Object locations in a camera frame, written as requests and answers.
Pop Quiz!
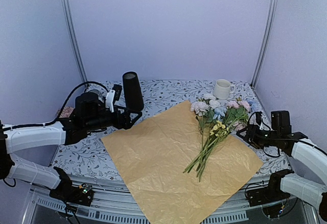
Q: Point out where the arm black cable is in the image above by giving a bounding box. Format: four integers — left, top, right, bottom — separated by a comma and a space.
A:
247, 111, 327, 158
5, 81, 110, 130

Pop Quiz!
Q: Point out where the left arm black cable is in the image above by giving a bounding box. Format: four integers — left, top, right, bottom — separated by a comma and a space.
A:
5, 81, 110, 130

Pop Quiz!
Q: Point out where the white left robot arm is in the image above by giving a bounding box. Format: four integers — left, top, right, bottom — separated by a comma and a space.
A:
1, 90, 144, 200

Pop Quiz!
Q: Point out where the floral patterned tablecloth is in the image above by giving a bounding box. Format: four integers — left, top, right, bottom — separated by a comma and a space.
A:
52, 80, 291, 181

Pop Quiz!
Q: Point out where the tall black vase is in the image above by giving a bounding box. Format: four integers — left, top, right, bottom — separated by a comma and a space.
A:
123, 72, 144, 111

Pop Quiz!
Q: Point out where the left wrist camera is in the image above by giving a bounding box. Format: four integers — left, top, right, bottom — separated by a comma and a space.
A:
105, 84, 122, 113

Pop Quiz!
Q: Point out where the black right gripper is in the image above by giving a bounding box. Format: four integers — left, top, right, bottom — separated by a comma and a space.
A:
237, 124, 281, 149

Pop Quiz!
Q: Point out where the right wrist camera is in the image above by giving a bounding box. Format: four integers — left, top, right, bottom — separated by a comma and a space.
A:
254, 111, 264, 130

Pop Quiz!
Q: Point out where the striped black white cup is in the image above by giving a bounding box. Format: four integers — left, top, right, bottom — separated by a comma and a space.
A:
87, 88, 105, 102

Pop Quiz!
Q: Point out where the artificial flower bouquet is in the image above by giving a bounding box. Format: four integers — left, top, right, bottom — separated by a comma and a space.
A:
184, 94, 252, 180

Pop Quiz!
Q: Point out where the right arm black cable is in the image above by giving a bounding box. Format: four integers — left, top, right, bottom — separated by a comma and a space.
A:
247, 111, 327, 158

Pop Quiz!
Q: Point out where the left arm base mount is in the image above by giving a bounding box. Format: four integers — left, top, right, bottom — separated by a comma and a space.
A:
49, 167, 94, 207

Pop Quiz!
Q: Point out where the orange wrapping paper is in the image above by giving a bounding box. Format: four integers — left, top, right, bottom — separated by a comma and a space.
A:
102, 101, 263, 223

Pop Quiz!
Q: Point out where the cream ceramic mug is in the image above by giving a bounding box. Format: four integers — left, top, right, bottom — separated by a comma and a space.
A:
213, 79, 236, 100

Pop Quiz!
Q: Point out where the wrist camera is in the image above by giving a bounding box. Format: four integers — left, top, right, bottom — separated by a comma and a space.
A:
105, 84, 122, 113
254, 111, 264, 130

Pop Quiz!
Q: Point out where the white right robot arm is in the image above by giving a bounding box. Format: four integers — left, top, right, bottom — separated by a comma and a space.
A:
236, 110, 326, 220

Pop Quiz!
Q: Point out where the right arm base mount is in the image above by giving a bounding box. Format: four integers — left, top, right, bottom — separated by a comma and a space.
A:
245, 169, 294, 219

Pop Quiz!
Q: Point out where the aluminium front rail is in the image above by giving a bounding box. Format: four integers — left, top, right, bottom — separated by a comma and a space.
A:
22, 176, 321, 223

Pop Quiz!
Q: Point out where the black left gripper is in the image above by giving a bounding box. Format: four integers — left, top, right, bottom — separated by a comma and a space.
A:
85, 105, 143, 132

